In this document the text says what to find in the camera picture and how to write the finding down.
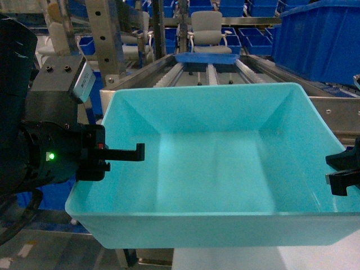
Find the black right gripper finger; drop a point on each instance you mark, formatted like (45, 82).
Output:
(346, 166)

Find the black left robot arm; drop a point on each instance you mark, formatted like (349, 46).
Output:
(18, 45)

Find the large blue bin right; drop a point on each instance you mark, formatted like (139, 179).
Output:
(320, 41)

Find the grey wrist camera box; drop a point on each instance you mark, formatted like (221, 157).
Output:
(63, 83)

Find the teal plastic bin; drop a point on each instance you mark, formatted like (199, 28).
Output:
(225, 166)

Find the blue tray on conveyor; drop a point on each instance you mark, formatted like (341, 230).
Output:
(206, 58)

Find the grey office chair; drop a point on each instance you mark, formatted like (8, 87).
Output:
(206, 34)

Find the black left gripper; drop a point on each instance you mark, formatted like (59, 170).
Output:
(56, 154)

